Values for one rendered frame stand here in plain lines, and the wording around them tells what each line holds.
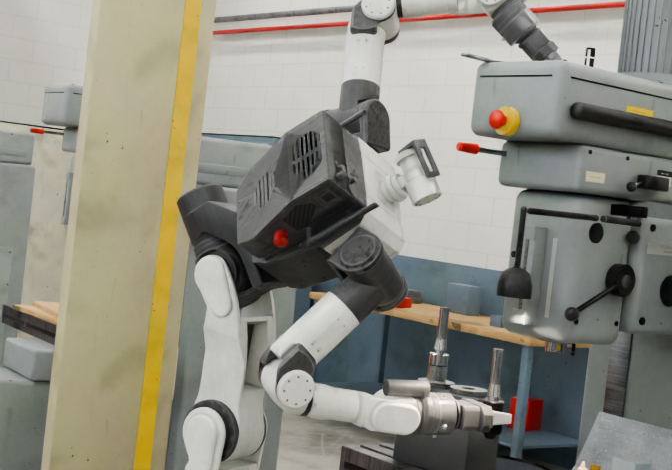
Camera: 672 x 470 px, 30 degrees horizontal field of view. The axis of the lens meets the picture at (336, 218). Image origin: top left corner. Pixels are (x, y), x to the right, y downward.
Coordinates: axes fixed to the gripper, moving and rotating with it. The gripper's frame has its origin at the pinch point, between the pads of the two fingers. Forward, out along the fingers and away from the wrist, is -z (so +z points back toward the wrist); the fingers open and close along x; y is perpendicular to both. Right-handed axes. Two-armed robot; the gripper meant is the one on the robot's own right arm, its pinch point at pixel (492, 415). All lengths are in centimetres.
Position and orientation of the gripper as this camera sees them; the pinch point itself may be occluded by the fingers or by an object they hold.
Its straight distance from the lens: 275.2
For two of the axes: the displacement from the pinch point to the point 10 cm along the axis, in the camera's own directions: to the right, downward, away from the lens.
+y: -1.1, 9.9, 0.2
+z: -9.2, -0.9, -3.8
